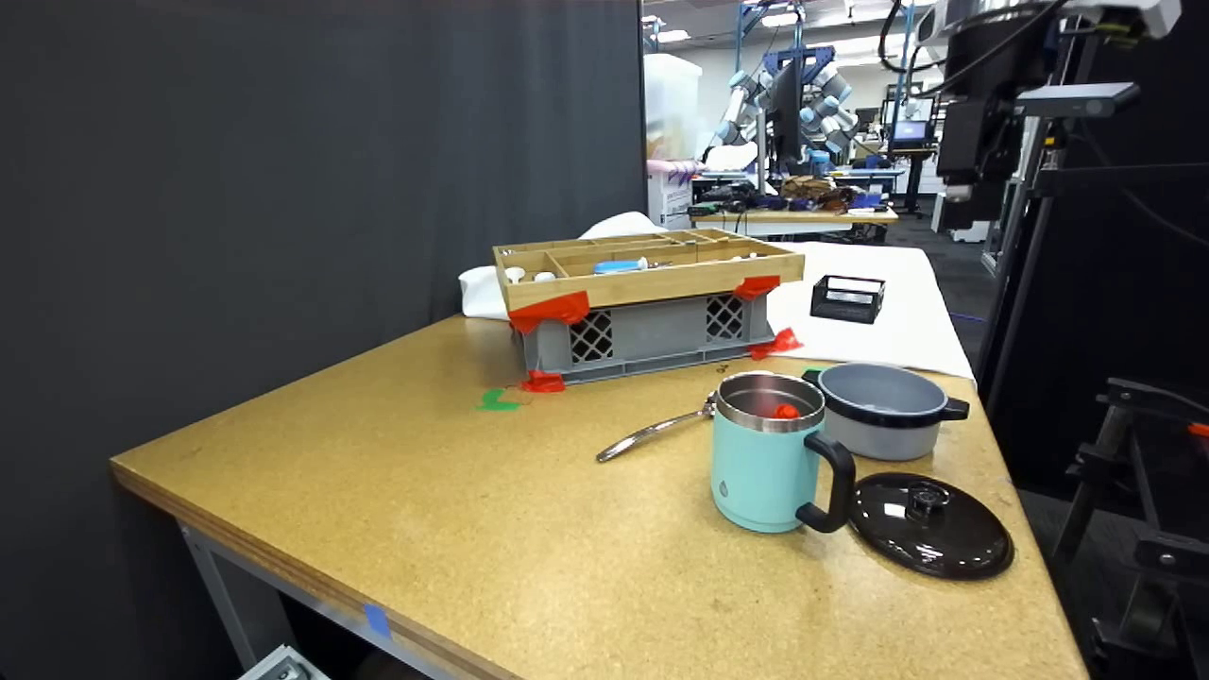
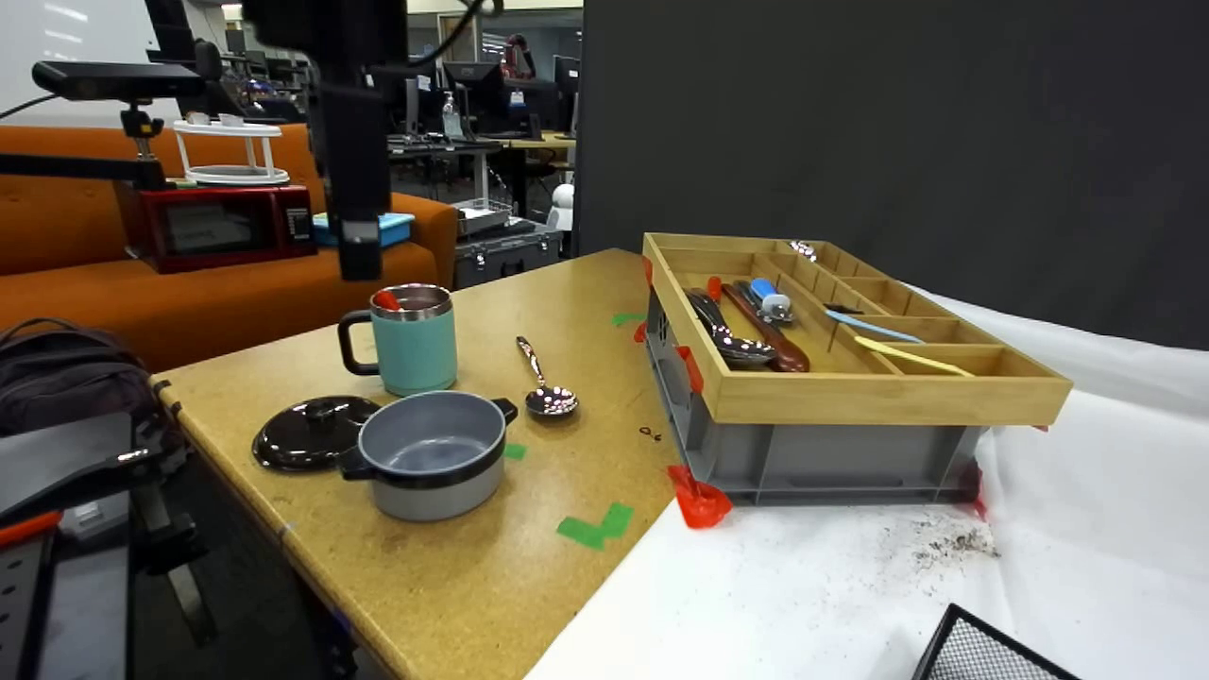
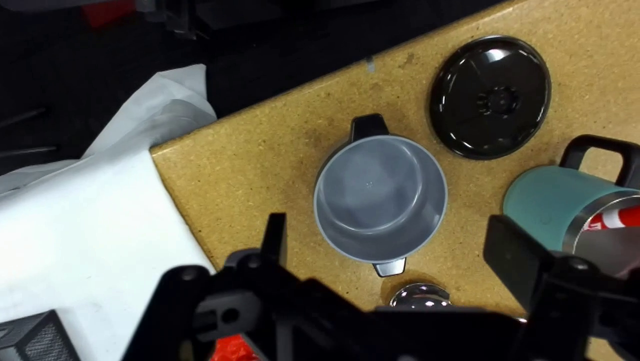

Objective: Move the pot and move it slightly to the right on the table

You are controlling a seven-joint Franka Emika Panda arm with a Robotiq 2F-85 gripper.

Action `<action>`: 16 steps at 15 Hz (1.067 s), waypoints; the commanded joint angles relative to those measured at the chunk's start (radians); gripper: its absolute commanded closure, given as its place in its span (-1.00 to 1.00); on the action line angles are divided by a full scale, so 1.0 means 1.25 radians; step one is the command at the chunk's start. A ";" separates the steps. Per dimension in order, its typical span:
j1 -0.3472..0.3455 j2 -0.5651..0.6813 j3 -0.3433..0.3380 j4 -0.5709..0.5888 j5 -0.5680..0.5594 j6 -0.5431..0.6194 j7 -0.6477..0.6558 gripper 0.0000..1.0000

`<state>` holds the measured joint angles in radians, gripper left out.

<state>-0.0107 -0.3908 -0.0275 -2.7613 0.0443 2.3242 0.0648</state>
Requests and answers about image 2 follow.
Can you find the grey metal pot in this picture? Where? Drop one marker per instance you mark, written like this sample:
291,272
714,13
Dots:
429,488

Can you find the black pot lid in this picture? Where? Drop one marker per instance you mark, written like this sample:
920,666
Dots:
300,437

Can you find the silver metal spoon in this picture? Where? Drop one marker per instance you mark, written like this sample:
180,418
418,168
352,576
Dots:
552,403

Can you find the black case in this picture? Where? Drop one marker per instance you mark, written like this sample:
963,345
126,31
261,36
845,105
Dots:
504,255

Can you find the blue and white utensil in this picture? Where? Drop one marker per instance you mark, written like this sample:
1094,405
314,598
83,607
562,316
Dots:
771,298

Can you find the green tape mark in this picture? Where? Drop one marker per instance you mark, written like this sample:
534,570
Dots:
590,526

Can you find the blue box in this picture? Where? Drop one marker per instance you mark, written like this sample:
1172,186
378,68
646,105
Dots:
393,227

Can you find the grey plastic crate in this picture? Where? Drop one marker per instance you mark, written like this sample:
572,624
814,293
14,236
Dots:
818,463

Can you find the wooden cutlery tray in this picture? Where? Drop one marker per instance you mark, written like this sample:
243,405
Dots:
855,396

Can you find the silver fork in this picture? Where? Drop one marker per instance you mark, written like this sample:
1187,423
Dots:
874,327

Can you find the yellow utensil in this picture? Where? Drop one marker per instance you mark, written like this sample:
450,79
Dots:
929,361

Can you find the black pole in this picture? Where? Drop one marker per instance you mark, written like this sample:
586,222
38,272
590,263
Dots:
356,137

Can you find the black curtain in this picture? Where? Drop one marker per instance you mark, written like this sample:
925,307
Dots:
883,113

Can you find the white cloth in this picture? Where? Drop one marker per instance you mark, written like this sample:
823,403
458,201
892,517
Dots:
883,591

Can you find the red box appliance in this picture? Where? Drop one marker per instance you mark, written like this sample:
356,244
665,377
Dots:
227,227

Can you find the white stand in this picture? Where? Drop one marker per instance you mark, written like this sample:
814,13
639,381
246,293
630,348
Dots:
227,152

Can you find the orange sofa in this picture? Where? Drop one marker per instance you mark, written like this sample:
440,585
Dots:
153,304

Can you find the black framed mesh tray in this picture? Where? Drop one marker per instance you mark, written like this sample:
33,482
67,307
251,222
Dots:
986,649

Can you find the black backpack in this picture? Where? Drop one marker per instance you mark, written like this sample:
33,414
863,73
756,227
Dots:
71,381

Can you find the red corner foot bracket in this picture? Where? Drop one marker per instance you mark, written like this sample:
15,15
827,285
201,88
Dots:
697,499
639,335
975,491

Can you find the red upper corner bracket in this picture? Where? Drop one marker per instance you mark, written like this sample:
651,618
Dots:
689,367

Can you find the black camera bar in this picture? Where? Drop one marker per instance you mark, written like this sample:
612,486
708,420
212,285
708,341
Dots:
120,78

